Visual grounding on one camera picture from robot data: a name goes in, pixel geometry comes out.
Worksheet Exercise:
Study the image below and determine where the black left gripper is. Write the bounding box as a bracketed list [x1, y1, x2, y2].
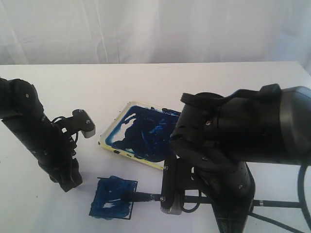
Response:
[37, 138, 83, 192]

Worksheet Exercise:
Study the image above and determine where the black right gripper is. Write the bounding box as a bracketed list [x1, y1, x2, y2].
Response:
[209, 184, 256, 233]

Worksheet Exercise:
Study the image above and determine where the black paintbrush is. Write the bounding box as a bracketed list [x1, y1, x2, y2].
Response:
[121, 191, 302, 209]

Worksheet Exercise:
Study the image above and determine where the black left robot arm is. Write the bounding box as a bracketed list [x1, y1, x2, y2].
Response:
[0, 78, 83, 192]

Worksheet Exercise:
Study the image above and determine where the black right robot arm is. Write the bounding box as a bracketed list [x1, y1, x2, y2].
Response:
[161, 84, 311, 233]

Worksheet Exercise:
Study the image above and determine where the white paint tray blue paint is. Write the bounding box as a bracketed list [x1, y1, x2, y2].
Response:
[98, 101, 180, 170]

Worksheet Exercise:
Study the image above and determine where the white backdrop curtain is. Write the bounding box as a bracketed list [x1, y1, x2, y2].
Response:
[0, 0, 311, 68]

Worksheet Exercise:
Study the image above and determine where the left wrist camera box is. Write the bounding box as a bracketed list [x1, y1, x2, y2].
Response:
[57, 109, 96, 138]

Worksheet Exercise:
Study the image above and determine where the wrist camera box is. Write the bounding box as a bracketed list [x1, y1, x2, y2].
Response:
[159, 155, 207, 216]
[57, 109, 96, 138]

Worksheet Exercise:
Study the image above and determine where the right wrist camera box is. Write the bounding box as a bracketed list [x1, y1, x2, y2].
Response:
[159, 155, 207, 216]

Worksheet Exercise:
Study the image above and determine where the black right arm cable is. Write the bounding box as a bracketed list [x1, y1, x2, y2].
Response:
[250, 164, 311, 233]

